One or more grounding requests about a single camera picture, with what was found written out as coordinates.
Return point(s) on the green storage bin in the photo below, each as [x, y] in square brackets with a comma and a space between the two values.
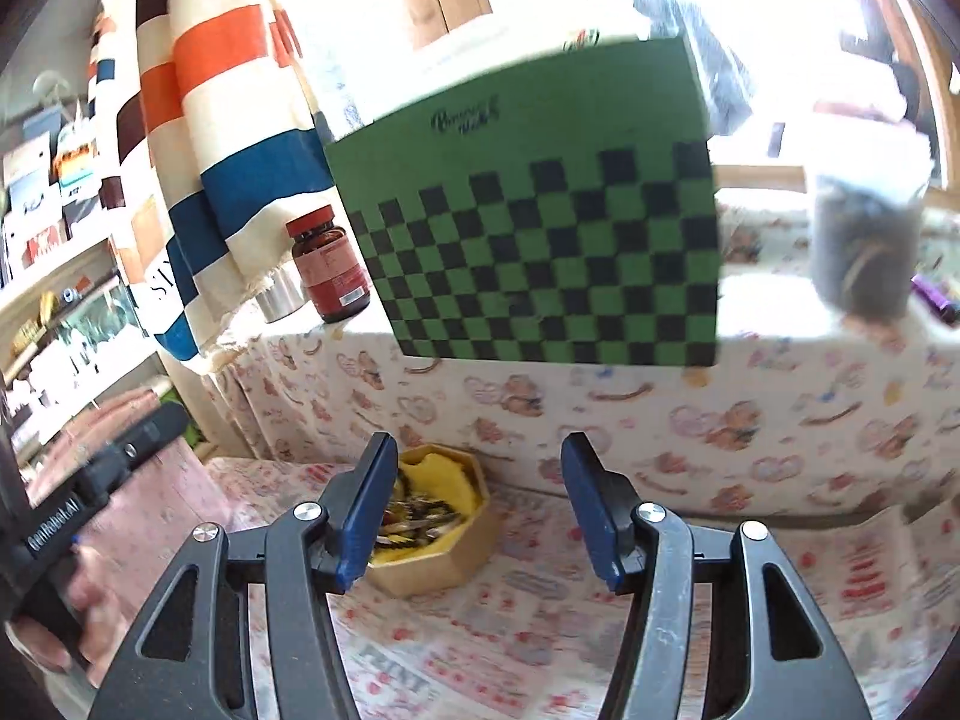
[180, 412]

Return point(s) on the octagonal wooden jewelry box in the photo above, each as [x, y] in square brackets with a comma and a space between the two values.
[442, 562]

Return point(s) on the striped hanging towel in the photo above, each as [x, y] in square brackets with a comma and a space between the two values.
[225, 105]

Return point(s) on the white plastic bag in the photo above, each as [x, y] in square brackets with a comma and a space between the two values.
[360, 82]

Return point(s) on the purple pen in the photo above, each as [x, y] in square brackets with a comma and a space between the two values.
[936, 298]

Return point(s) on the small metal cup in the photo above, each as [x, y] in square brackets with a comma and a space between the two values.
[279, 300]

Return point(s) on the pile of mixed jewelry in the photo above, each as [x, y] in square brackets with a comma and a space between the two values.
[420, 521]

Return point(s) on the person's left hand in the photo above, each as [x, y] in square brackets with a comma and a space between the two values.
[97, 607]

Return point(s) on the pink fabric cushion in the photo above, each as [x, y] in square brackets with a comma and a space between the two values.
[142, 510]

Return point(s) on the green checkered box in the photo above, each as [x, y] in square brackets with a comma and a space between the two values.
[540, 225]

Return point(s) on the bear print tablecloth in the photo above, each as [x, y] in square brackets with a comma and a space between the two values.
[750, 427]

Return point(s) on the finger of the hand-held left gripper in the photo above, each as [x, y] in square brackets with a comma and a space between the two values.
[146, 431]

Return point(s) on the stack of packaged goods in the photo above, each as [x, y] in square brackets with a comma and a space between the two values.
[45, 195]

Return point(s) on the brown bottle with red label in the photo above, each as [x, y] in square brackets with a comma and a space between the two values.
[330, 270]

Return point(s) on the clear plastic container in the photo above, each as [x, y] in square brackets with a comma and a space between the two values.
[866, 240]

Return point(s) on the striped lettered canvas bag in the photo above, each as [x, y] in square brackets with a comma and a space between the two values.
[150, 292]

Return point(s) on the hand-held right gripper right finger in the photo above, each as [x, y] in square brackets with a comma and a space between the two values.
[589, 521]

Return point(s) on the white shelf unit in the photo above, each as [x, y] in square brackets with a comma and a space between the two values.
[52, 292]

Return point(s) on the dark hanging garment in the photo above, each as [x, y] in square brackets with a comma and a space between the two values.
[712, 52]

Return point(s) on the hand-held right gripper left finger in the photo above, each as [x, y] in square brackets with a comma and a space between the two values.
[371, 521]

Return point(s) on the yellow cloth lining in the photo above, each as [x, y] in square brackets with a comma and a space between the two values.
[442, 472]

